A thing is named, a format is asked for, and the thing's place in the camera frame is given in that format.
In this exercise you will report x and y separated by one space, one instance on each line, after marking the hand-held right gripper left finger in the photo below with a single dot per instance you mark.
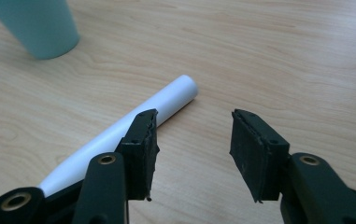
139 155

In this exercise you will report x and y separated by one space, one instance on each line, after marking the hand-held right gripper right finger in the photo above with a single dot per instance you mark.
256 152

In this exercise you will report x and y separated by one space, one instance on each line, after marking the white plastic tube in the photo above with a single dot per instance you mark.
153 107

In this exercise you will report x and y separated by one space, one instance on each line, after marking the light teal cup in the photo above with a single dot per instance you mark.
38 26

